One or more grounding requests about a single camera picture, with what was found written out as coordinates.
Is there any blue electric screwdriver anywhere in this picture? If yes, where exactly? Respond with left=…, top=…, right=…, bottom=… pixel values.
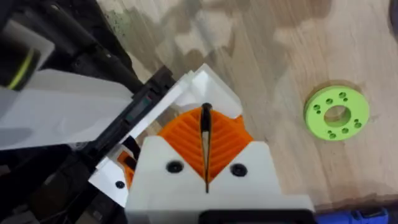
left=313, top=207, right=391, bottom=224

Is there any green disc with holes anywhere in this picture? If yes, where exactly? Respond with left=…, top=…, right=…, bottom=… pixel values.
left=303, top=85, right=371, bottom=142

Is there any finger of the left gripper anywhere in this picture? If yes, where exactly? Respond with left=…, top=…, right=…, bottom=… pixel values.
left=172, top=63, right=244, bottom=121
left=88, top=149, right=140, bottom=208

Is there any black cable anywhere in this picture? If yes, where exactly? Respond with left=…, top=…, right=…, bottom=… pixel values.
left=46, top=0, right=144, bottom=93

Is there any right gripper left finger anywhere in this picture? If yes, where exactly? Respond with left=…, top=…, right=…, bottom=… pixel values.
left=127, top=104, right=208, bottom=198

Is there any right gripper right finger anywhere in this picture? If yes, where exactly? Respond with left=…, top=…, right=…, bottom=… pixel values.
left=205, top=104, right=283, bottom=197

